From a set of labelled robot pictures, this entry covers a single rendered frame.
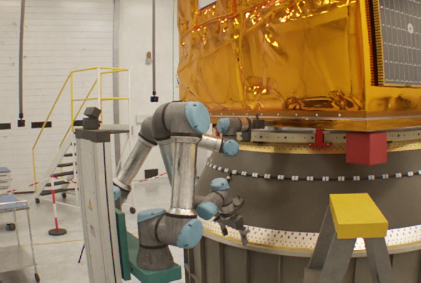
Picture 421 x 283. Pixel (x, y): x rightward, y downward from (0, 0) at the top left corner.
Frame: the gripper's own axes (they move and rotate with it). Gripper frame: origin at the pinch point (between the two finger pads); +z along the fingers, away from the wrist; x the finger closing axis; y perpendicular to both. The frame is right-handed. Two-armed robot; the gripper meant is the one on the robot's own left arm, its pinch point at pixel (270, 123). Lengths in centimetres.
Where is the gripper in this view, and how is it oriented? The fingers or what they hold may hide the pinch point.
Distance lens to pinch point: 219.4
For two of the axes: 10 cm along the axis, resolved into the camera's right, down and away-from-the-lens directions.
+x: -4.8, -0.2, 8.8
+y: -0.2, -10.0, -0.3
